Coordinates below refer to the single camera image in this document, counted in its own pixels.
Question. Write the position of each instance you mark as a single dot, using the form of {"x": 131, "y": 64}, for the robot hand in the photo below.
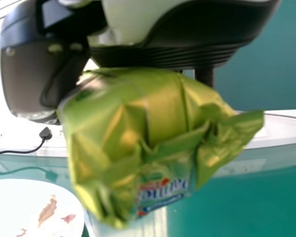
{"x": 187, "y": 37}

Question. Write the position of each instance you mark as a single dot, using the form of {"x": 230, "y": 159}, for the yellow-green biscuit packet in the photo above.
{"x": 138, "y": 123}

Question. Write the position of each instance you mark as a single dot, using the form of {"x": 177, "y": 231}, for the plate with brown leaf pattern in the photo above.
{"x": 19, "y": 205}

